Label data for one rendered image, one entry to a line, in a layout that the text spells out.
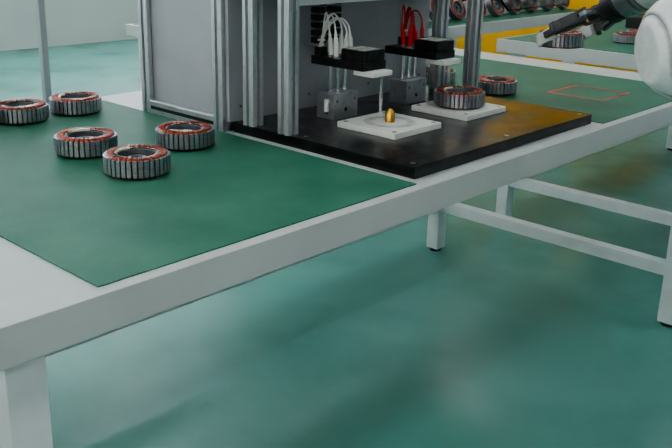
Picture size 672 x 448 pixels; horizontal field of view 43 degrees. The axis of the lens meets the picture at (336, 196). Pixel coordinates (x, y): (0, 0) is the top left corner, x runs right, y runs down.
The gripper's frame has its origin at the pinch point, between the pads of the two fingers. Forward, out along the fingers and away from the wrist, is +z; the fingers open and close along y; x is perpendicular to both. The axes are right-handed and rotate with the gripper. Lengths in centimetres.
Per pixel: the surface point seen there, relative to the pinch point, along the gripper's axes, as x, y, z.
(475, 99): -14.7, -34.9, -4.5
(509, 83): -5.7, -5.2, 15.8
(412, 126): -20, -56, -9
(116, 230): -35, -123, -28
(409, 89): -6.7, -40.7, 9.8
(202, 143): -16, -96, 2
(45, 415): -57, -138, -36
